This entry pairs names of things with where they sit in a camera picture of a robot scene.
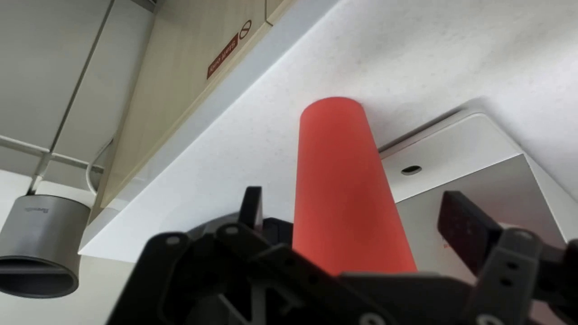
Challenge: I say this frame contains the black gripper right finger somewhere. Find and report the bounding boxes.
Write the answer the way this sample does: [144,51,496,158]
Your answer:
[437,192,502,275]

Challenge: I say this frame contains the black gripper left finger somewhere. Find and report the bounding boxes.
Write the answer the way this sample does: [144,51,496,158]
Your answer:
[238,187,262,228]

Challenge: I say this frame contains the red plastic cup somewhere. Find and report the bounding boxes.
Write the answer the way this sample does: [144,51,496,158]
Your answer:
[292,98,417,275]

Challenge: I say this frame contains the red warning sticker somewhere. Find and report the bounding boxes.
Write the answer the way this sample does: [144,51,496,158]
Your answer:
[206,35,240,78]

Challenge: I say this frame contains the beige lower cabinet doors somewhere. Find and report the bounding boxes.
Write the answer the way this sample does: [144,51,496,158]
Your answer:
[92,0,294,216]

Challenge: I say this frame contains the grey cylindrical bin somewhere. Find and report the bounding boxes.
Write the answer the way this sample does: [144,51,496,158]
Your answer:
[0,196,90,299]

